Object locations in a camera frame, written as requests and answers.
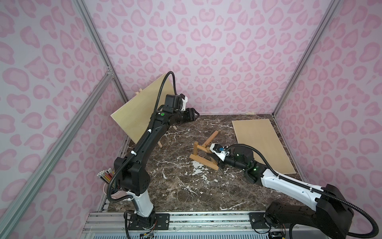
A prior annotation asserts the light wooden board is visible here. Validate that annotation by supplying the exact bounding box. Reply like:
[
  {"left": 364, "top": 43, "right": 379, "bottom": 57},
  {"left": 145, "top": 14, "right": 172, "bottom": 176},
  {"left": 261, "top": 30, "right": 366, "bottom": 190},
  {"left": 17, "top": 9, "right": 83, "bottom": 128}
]
[
  {"left": 111, "top": 74, "right": 165, "bottom": 143},
  {"left": 232, "top": 119, "right": 296, "bottom": 174}
]

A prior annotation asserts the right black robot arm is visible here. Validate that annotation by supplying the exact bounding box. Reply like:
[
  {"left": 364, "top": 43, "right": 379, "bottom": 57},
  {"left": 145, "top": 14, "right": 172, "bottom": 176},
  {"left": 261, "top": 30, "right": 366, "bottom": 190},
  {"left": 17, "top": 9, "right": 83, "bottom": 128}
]
[{"left": 210, "top": 144, "right": 354, "bottom": 239}]

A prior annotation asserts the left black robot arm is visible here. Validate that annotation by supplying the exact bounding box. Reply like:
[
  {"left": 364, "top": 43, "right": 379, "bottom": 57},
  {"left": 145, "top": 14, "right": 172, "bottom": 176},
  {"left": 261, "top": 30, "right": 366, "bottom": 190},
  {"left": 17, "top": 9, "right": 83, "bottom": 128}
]
[{"left": 106, "top": 94, "right": 199, "bottom": 228}]

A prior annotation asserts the bundle of coloured pencils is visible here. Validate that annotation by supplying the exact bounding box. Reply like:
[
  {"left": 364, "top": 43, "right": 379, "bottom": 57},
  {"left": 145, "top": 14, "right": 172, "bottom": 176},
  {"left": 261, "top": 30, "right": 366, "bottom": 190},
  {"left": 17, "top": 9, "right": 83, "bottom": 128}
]
[{"left": 97, "top": 168, "right": 114, "bottom": 184}]

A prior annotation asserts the pink pencil cup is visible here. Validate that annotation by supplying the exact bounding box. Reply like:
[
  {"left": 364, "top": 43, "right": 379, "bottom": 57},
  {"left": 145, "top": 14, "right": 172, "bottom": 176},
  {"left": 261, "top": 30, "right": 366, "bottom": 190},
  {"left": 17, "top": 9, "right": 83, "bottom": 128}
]
[{"left": 102, "top": 183, "right": 116, "bottom": 199}]

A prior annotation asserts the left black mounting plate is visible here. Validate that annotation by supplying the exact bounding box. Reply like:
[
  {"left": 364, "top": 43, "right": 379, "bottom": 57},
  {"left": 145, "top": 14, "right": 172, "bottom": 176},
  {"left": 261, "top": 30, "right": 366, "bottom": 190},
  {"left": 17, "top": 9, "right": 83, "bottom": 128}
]
[{"left": 128, "top": 213, "right": 170, "bottom": 231}]

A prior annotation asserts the black mounting plate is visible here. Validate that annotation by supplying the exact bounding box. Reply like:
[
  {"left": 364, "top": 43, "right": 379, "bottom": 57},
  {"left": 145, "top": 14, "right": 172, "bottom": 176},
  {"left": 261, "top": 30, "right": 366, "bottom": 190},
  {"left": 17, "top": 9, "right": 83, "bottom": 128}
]
[
  {"left": 128, "top": 213, "right": 170, "bottom": 231},
  {"left": 249, "top": 212, "right": 270, "bottom": 231}
]

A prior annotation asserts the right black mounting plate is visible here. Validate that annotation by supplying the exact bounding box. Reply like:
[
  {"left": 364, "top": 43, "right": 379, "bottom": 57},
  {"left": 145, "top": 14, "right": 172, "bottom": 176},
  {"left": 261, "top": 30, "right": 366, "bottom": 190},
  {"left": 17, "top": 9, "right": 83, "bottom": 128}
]
[{"left": 249, "top": 212, "right": 270, "bottom": 231}]

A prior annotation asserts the left corner aluminium profile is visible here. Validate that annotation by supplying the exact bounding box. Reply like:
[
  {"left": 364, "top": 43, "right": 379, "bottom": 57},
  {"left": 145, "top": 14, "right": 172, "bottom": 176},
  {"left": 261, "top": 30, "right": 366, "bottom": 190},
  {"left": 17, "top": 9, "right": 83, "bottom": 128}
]
[{"left": 72, "top": 0, "right": 128, "bottom": 103}]

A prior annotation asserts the corner aluminium profile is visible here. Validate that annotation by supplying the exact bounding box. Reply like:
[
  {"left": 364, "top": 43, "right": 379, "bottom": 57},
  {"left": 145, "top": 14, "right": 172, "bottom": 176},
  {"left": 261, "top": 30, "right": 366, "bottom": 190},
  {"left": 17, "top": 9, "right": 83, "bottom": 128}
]
[
  {"left": 272, "top": 0, "right": 343, "bottom": 118},
  {"left": 72, "top": 0, "right": 128, "bottom": 103}
]

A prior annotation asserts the right corner aluminium profile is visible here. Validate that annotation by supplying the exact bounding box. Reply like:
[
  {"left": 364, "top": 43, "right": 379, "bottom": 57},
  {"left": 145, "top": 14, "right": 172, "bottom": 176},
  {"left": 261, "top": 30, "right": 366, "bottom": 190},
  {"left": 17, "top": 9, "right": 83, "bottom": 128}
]
[{"left": 272, "top": 0, "right": 343, "bottom": 118}]

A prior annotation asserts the left diagonal aluminium strut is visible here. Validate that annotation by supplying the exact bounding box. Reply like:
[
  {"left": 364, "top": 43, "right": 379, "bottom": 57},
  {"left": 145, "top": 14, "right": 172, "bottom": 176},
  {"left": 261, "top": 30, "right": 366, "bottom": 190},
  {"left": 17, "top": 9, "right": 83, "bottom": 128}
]
[{"left": 1, "top": 71, "right": 115, "bottom": 239}]

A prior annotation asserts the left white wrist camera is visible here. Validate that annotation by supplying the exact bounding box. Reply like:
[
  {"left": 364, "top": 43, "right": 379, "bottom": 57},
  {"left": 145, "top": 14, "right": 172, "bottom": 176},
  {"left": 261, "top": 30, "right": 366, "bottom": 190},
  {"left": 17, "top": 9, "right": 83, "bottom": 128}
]
[{"left": 179, "top": 94, "right": 188, "bottom": 111}]

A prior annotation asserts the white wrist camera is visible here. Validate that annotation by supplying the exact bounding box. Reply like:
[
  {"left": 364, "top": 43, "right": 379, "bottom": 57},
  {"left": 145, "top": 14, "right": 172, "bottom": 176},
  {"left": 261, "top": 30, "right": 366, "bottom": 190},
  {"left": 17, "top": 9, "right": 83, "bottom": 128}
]
[
  {"left": 179, "top": 94, "right": 188, "bottom": 111},
  {"left": 210, "top": 143, "right": 230, "bottom": 161}
]

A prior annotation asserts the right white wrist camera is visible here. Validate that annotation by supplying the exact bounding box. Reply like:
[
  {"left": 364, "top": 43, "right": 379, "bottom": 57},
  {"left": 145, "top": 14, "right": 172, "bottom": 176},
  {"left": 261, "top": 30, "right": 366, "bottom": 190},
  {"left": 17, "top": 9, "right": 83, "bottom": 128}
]
[{"left": 210, "top": 143, "right": 230, "bottom": 161}]

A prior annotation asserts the left black corrugated cable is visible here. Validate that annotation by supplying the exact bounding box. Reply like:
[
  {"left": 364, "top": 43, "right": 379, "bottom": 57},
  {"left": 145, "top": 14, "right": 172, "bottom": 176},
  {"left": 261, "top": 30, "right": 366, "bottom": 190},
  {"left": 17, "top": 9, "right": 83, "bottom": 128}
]
[{"left": 106, "top": 71, "right": 179, "bottom": 203}]

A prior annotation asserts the black corrugated cable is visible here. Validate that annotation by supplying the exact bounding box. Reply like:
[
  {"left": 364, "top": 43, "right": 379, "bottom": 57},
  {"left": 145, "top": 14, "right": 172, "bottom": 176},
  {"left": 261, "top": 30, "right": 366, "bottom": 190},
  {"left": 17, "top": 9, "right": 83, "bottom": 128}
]
[
  {"left": 106, "top": 71, "right": 179, "bottom": 203},
  {"left": 223, "top": 144, "right": 380, "bottom": 239}
]

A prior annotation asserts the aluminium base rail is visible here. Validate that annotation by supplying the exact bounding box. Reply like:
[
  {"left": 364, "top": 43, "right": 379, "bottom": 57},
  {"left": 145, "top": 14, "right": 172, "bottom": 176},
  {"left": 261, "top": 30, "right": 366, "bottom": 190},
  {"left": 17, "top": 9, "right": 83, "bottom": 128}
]
[{"left": 79, "top": 210, "right": 345, "bottom": 239}]

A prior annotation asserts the right black corrugated cable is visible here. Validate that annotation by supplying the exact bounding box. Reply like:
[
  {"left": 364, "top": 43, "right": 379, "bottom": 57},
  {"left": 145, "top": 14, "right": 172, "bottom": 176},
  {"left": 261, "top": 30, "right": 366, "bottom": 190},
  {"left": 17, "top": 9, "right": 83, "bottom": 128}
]
[{"left": 223, "top": 144, "right": 380, "bottom": 239}]

